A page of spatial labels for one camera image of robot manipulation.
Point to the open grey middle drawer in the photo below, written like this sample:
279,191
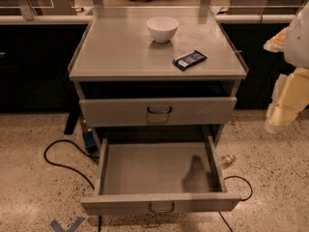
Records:
159,178

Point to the grey metal drawer cabinet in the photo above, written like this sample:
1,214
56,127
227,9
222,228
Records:
119,59

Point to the white ceramic bowl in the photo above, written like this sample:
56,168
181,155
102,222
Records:
162,28

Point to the blue power adapter box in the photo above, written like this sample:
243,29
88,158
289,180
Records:
89,142

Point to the upper grey drawer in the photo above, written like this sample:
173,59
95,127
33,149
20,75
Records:
154,112

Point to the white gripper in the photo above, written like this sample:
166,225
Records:
297,45

